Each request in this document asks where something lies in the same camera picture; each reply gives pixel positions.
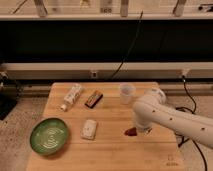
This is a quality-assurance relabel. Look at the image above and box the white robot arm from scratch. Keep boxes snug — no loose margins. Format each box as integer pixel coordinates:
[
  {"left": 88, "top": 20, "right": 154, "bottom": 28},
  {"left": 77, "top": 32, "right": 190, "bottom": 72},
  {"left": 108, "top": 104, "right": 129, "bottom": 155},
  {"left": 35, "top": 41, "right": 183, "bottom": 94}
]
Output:
[{"left": 133, "top": 88, "right": 213, "bottom": 149}]

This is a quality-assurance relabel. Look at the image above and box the translucent ceramic cup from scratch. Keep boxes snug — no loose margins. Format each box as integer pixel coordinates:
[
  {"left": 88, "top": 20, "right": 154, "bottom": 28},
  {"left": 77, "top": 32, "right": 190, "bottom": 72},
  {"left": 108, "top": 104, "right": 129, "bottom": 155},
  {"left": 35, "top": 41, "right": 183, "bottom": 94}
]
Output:
[{"left": 119, "top": 83, "right": 136, "bottom": 104}]

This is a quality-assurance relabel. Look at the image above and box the green ceramic plate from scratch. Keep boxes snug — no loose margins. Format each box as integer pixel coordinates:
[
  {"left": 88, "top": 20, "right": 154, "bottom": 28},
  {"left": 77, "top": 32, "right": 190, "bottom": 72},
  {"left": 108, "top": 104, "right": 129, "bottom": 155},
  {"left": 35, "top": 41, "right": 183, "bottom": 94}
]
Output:
[{"left": 30, "top": 118, "right": 70, "bottom": 156}]

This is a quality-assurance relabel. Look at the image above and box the brown candy bar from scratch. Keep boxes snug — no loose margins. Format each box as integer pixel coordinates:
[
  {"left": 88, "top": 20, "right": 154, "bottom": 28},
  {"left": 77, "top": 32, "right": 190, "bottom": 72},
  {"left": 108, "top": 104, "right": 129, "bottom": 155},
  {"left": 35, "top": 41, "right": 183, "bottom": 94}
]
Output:
[{"left": 85, "top": 91, "right": 103, "bottom": 109}]

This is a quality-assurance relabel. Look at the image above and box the black object at left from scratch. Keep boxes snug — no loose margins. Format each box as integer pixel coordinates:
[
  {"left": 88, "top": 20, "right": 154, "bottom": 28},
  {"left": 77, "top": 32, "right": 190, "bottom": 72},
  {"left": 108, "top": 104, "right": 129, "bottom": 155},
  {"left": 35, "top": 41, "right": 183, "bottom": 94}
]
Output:
[{"left": 0, "top": 71, "right": 22, "bottom": 121}]

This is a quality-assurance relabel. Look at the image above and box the black floor cable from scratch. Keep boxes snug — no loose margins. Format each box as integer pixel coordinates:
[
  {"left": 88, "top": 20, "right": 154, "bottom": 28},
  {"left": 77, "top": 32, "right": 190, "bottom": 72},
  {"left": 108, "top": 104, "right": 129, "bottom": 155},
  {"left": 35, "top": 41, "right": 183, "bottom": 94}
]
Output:
[{"left": 174, "top": 75, "right": 209, "bottom": 171}]

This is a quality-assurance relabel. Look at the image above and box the black hanging cable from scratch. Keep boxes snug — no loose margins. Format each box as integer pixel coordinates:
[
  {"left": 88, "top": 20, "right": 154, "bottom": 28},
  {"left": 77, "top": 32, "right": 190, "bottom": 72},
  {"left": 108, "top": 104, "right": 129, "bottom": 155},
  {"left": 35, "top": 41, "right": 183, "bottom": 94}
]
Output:
[{"left": 105, "top": 10, "right": 145, "bottom": 81}]

